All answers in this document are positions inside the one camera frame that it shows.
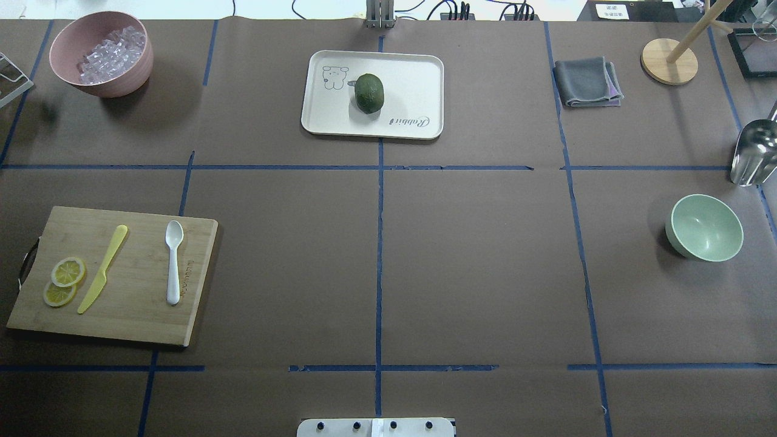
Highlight white plastic spoon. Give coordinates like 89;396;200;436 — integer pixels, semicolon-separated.
165;220;184;305

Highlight light green bowl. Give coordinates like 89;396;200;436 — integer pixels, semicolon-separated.
664;194;744;262

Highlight pink bowl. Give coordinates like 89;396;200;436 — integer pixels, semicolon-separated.
48;11;154;98

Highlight green avocado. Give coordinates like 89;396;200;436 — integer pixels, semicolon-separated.
353;73;385;114

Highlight cream rectangular tray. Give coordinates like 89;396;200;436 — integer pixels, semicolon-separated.
300;50;444;140

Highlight grey folded cloth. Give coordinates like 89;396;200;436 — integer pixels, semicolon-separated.
553;57;624;107

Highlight black power strip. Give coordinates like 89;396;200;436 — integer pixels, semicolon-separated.
427;1;540;22

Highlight bamboo cutting board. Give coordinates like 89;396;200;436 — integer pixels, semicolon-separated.
7;206;219;347

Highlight yellow plastic knife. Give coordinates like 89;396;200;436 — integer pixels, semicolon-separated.
77;224;129;314

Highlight clear ice cubes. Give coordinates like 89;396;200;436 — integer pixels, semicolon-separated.
77;25;148;85

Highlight wooden mug tree stand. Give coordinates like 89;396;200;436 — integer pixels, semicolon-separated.
640;1;734;86

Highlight upper lemon slice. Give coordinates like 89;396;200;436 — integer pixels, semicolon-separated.
50;257;86;288

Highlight lemon slice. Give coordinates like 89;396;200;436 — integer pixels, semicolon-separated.
42;282;78;308
50;257;86;288

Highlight lower lemon slice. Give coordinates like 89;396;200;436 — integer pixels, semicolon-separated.
42;282;78;308

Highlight metal scoop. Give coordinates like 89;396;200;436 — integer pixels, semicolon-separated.
729;105;776;186

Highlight metal cup rack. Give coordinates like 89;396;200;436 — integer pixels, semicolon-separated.
0;53;34;108

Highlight black glass rack tray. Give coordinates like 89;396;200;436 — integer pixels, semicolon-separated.
727;29;776;78

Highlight aluminium frame post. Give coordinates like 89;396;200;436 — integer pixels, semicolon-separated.
365;0;396;29

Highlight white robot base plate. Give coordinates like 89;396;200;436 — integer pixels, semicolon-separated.
296;417;457;436

